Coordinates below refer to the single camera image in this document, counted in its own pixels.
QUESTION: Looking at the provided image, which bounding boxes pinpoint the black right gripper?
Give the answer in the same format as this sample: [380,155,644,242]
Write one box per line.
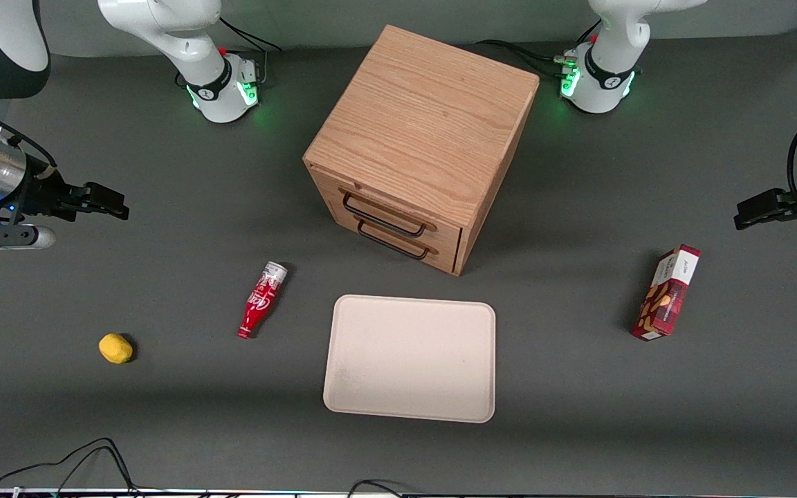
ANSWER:
[21,168,130,222]

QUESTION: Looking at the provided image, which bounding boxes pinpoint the red coke bottle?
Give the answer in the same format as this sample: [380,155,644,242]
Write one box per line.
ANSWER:
[237,261,289,340]

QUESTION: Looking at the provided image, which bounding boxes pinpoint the beige rectangular tray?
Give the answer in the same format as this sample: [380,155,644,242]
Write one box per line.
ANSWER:
[322,294,497,424]

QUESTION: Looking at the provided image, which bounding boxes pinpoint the red snack box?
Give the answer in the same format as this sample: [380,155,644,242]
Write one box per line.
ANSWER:
[631,244,702,341]

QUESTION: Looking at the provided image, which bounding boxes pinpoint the yellow lemon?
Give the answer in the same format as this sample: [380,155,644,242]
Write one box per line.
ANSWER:
[98,333,134,365]

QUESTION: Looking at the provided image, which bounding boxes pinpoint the wooden drawer cabinet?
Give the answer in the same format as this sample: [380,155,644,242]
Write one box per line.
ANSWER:
[302,24,540,277]

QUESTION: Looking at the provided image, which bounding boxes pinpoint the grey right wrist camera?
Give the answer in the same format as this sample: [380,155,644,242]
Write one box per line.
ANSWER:
[0,223,57,251]

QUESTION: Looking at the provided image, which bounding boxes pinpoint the black right arm base cable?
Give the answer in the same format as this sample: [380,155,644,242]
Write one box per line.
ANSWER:
[217,17,283,85]

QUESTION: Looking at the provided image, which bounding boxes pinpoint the black arm base cable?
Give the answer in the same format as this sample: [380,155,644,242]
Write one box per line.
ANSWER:
[475,21,603,78]
[217,17,283,85]

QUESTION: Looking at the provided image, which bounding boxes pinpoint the black looping floor cables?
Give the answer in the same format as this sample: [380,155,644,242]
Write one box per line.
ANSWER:
[0,437,164,496]

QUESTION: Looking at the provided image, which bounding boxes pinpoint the black drawer handle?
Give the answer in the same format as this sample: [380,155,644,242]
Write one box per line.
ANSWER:
[342,192,428,239]
[356,219,434,261]

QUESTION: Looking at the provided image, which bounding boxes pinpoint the black left arm base cable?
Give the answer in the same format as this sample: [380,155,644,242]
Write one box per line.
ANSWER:
[475,21,603,78]

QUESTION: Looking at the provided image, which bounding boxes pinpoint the black cable at table edge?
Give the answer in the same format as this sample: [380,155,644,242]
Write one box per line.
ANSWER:
[345,479,410,498]

